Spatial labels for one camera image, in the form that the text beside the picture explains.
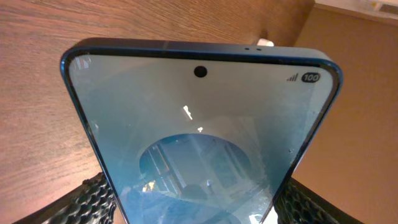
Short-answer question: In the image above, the blue Samsung Galaxy smartphone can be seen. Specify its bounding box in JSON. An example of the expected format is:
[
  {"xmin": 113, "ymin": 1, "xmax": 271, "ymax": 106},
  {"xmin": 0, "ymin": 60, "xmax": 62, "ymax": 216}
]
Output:
[{"xmin": 60, "ymin": 38, "xmax": 343, "ymax": 223}]

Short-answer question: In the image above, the white power strip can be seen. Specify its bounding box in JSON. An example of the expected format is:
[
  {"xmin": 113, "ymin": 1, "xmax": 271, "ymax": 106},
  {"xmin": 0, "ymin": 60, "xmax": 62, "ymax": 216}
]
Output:
[{"xmin": 257, "ymin": 38, "xmax": 274, "ymax": 47}]

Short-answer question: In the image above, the brown wooden side panel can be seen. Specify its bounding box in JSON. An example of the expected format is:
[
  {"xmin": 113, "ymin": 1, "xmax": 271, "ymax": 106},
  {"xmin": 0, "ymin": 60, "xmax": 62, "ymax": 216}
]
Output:
[{"xmin": 294, "ymin": 5, "xmax": 397, "ymax": 223}]

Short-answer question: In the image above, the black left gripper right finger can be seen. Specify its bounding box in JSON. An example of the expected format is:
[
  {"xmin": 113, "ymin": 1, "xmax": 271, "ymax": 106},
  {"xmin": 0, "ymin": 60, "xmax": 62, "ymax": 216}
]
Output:
[{"xmin": 274, "ymin": 178, "xmax": 363, "ymax": 224}]

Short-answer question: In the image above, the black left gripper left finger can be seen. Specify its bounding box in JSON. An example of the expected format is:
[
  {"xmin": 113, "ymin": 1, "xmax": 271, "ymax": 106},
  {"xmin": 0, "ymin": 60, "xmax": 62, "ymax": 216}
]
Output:
[{"xmin": 16, "ymin": 172, "xmax": 117, "ymax": 224}]

